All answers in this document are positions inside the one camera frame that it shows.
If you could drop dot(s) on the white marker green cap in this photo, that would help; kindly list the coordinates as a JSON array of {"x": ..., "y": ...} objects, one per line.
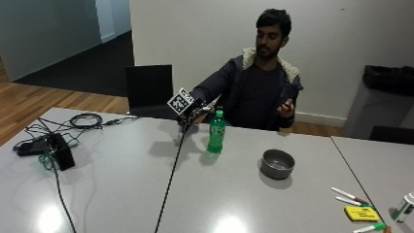
[{"x": 352, "y": 202}]

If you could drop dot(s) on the yellow eraser block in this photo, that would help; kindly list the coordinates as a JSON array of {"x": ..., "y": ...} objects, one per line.
[{"x": 361, "y": 213}]

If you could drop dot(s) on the white marker brown cap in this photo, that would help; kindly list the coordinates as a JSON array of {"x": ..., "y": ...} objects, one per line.
[{"x": 347, "y": 194}]

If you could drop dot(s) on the grey bin black bag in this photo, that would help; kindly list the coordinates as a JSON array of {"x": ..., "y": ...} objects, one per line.
[{"x": 381, "y": 100}]

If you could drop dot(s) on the black chair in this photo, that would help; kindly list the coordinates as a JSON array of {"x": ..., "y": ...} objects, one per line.
[{"x": 148, "y": 90}]

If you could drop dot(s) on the white spray bottle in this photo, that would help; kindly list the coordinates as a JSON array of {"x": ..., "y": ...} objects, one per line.
[{"x": 407, "y": 207}]

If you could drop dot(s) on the the person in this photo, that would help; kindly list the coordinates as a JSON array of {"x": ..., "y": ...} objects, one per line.
[{"x": 259, "y": 87}]

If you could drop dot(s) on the green plastic bottle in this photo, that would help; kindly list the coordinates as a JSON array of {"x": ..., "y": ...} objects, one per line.
[{"x": 216, "y": 132}]

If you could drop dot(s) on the white marker cube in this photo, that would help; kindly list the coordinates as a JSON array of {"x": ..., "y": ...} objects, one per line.
[{"x": 180, "y": 101}]

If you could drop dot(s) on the flat black device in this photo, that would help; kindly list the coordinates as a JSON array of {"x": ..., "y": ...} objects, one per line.
[{"x": 30, "y": 148}]

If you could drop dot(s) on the dark chair back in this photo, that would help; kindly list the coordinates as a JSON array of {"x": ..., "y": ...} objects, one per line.
[{"x": 392, "y": 135}]

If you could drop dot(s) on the black box device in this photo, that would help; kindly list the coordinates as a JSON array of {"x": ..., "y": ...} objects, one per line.
[{"x": 62, "y": 151}]

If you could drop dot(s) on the grey metal bowl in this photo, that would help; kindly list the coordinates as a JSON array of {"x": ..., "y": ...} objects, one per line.
[{"x": 277, "y": 165}]

